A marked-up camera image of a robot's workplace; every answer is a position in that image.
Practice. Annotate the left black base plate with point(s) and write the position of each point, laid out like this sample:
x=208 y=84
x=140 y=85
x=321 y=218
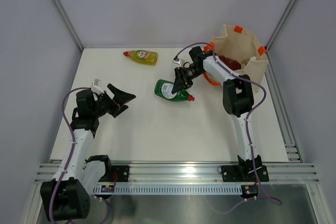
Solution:
x=116 y=173

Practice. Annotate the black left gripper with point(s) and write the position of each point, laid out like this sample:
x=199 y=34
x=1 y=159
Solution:
x=120 y=97

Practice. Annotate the red dish soap bottle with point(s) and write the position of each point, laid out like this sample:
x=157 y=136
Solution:
x=230 y=63

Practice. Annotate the left aluminium frame post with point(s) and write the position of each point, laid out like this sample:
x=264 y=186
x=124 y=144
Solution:
x=68 y=24

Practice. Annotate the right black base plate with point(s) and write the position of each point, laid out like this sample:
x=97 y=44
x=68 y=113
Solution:
x=234 y=173

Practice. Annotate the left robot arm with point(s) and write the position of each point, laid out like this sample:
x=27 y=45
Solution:
x=66 y=197

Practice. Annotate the white slotted cable duct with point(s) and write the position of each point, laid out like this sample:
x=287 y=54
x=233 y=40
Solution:
x=168 y=190

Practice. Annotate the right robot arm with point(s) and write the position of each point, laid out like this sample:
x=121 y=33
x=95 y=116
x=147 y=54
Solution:
x=238 y=102

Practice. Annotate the aluminium frame post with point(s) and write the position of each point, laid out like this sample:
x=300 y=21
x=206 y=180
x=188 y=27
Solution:
x=68 y=24
x=281 y=22

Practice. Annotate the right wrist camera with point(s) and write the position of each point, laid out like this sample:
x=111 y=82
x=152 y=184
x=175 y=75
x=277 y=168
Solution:
x=177 y=60

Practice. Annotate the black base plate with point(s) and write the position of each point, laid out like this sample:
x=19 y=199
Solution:
x=116 y=173
x=234 y=173

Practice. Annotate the right aluminium frame post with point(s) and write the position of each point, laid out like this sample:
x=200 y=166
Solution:
x=281 y=22

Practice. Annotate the yellow dish soap bottle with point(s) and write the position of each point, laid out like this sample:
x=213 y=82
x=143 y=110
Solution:
x=142 y=56

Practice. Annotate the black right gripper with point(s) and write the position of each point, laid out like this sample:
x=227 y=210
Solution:
x=181 y=80

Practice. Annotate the beige canvas bag orange handles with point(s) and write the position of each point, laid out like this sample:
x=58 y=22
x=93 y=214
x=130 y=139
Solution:
x=241 y=44

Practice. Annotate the green dish soap bottle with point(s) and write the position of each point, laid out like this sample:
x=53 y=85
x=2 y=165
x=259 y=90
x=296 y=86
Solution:
x=163 y=89

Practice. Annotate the aluminium mounting rail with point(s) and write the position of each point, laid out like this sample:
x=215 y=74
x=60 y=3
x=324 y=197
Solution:
x=209 y=172

